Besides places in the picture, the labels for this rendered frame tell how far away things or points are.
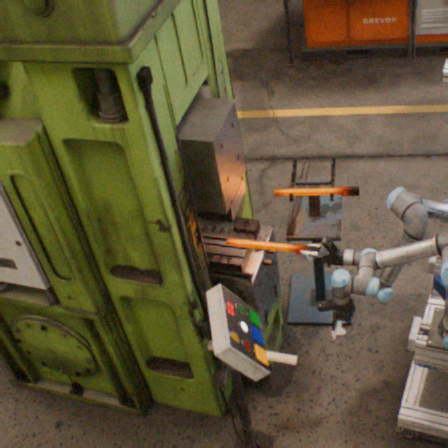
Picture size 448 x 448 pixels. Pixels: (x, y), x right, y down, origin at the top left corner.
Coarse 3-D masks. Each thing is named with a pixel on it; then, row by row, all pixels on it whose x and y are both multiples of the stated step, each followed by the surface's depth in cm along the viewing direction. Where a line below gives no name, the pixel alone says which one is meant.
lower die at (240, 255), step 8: (208, 232) 344; (216, 232) 344; (224, 232) 343; (232, 232) 342; (208, 248) 337; (216, 248) 336; (224, 248) 335; (232, 248) 334; (240, 248) 333; (248, 248) 335; (208, 256) 334; (216, 256) 333; (224, 256) 333; (232, 256) 331; (240, 256) 330; (248, 256) 336; (208, 264) 334; (216, 264) 332; (224, 264) 330; (232, 264) 328; (240, 264) 327
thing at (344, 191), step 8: (280, 192) 352; (288, 192) 351; (296, 192) 350; (304, 192) 349; (312, 192) 348; (320, 192) 348; (328, 192) 347; (336, 192) 346; (344, 192) 347; (352, 192) 346
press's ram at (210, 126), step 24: (192, 120) 281; (216, 120) 279; (192, 144) 273; (216, 144) 273; (240, 144) 303; (192, 168) 283; (216, 168) 279; (240, 168) 307; (192, 192) 293; (216, 192) 289
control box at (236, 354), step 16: (224, 288) 292; (208, 304) 289; (224, 304) 283; (224, 320) 277; (240, 320) 287; (224, 336) 272; (240, 336) 279; (224, 352) 269; (240, 352) 271; (240, 368) 278; (256, 368) 280
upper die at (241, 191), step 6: (240, 186) 310; (240, 192) 311; (234, 198) 304; (240, 198) 312; (234, 204) 305; (240, 204) 313; (228, 210) 302; (234, 210) 306; (198, 216) 311; (204, 216) 310; (210, 216) 309; (216, 216) 307; (222, 216) 306; (228, 216) 305; (234, 216) 307
